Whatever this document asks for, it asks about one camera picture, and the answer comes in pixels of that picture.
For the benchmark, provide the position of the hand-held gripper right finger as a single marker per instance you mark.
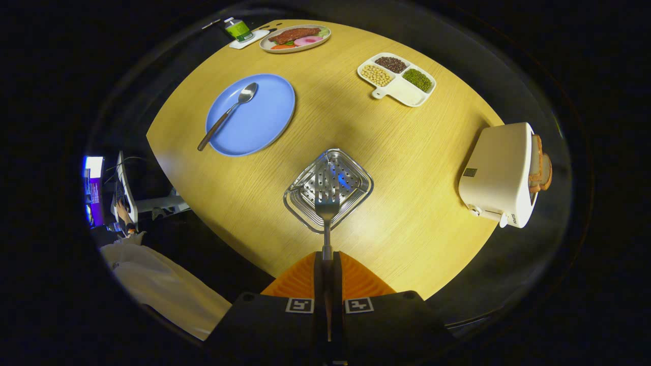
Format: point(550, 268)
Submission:
point(396, 330)

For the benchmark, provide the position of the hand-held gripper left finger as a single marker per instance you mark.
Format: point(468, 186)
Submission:
point(264, 330)

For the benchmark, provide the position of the white garment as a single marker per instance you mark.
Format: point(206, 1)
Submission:
point(168, 290)

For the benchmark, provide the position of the white toaster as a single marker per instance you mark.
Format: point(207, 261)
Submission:
point(498, 173)

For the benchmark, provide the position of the white framed screen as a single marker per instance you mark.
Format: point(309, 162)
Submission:
point(127, 193)

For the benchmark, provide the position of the blue plate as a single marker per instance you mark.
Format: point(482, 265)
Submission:
point(264, 119)

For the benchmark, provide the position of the toasted bread slice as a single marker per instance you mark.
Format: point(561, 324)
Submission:
point(547, 173)
point(535, 162)

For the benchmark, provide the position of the lit computer monitor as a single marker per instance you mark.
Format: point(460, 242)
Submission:
point(94, 188)

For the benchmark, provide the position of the white divided tray of beans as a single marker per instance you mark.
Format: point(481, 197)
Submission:
point(404, 92)

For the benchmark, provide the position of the white square coaster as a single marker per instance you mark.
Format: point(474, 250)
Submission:
point(257, 38)

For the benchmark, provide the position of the plate of meat and vegetables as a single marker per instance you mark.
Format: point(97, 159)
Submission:
point(295, 36)

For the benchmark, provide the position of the green label bottle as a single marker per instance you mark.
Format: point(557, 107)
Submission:
point(238, 29)

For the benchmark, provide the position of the white clip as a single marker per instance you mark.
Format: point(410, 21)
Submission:
point(210, 24)

